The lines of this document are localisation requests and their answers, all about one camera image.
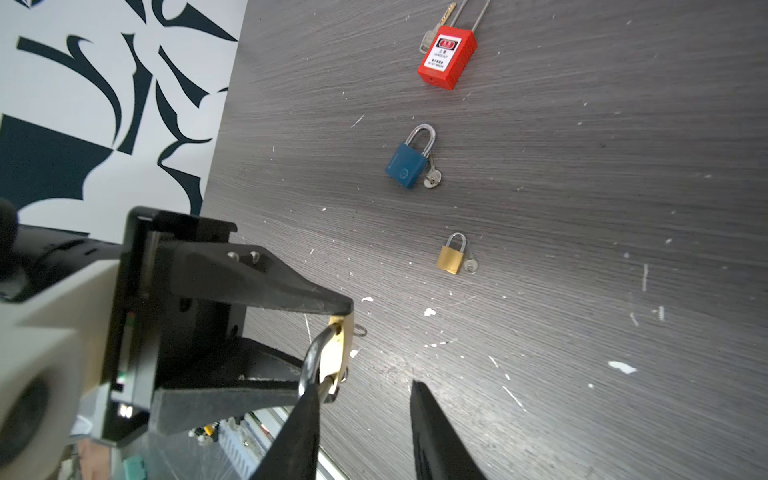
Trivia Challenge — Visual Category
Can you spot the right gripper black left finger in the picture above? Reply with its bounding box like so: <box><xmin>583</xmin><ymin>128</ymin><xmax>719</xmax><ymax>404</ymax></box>
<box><xmin>250</xmin><ymin>385</ymin><xmax>320</xmax><ymax>480</ymax></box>

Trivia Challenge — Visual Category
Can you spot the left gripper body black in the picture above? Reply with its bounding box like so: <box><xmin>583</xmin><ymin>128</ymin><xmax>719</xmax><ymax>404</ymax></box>
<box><xmin>98</xmin><ymin>207</ymin><xmax>245</xmax><ymax>426</ymax></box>

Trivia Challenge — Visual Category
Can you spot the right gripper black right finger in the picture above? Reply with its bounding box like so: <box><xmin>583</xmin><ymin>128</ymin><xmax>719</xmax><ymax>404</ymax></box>
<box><xmin>410</xmin><ymin>381</ymin><xmax>486</xmax><ymax>480</ymax></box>

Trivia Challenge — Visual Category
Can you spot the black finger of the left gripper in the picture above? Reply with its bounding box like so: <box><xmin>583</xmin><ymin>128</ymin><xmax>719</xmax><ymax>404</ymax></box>
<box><xmin>157</xmin><ymin>241</ymin><xmax>354</xmax><ymax>316</ymax></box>
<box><xmin>149</xmin><ymin>337</ymin><xmax>303</xmax><ymax>435</ymax></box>

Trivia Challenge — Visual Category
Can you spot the large brass padlock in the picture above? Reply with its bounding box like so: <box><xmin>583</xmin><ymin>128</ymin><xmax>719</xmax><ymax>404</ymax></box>
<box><xmin>298</xmin><ymin>313</ymin><xmax>355</xmax><ymax>403</ymax></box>

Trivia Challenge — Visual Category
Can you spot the blue padlock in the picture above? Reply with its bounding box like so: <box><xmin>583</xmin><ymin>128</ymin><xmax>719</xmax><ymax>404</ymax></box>
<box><xmin>385</xmin><ymin>123</ymin><xmax>442</xmax><ymax>189</ymax></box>

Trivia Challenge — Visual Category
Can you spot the red padlock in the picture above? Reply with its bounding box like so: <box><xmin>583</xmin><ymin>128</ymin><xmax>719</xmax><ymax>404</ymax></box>
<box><xmin>417</xmin><ymin>0</ymin><xmax>491</xmax><ymax>90</ymax></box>

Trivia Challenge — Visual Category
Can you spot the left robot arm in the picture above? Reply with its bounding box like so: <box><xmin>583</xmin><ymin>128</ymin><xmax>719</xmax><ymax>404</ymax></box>
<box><xmin>1</xmin><ymin>202</ymin><xmax>354</xmax><ymax>442</ymax></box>

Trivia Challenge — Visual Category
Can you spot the white slotted cable duct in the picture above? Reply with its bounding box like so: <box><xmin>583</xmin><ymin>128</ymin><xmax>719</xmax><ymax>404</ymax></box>
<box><xmin>218</xmin><ymin>418</ymin><xmax>264</xmax><ymax>480</ymax></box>

